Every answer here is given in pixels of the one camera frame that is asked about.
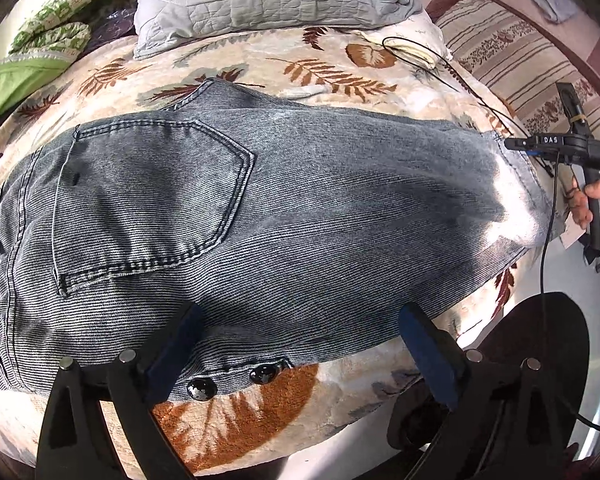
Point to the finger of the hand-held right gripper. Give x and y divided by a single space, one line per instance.
519 145

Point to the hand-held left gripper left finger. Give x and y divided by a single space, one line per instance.
176 355

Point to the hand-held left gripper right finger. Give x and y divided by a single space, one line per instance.
427 355

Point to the grey denim pants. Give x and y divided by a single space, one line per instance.
290 210

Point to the white paper sheet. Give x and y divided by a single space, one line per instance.
572 237

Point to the striped beige cushion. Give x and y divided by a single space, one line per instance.
520 55

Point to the leaf print fleece blanket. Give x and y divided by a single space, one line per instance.
265 427

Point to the white floral pillow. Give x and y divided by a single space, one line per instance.
430 30

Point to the grey quilted pillow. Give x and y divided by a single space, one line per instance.
260 0

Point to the plain green cloth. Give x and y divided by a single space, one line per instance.
15 85

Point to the dark purple cloth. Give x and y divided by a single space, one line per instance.
112 25

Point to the green patterned quilt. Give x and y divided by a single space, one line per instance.
65 15

